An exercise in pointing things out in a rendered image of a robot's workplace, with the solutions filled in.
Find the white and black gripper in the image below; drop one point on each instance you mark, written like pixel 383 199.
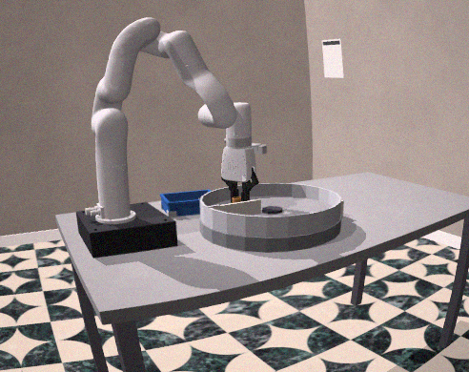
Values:
pixel 238 165

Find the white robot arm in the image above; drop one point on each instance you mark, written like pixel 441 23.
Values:
pixel 111 126

